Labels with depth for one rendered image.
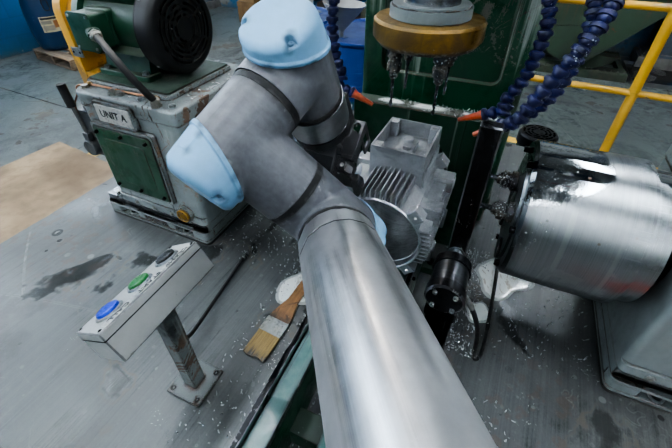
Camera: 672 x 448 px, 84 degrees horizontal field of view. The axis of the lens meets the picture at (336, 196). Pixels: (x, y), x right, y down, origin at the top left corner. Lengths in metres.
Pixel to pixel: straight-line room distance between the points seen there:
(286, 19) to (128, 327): 0.41
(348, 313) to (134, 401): 0.63
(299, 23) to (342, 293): 0.22
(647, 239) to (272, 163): 0.53
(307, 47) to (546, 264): 0.50
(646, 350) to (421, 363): 0.63
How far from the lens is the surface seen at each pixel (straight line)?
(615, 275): 0.69
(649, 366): 0.83
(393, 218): 0.82
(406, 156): 0.65
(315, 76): 0.36
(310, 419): 0.68
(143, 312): 0.56
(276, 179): 0.33
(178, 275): 0.58
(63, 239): 1.19
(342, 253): 0.27
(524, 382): 0.82
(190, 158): 0.33
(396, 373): 0.19
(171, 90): 0.87
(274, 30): 0.35
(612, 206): 0.67
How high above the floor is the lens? 1.48
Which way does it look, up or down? 38 degrees down
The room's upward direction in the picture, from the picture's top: straight up
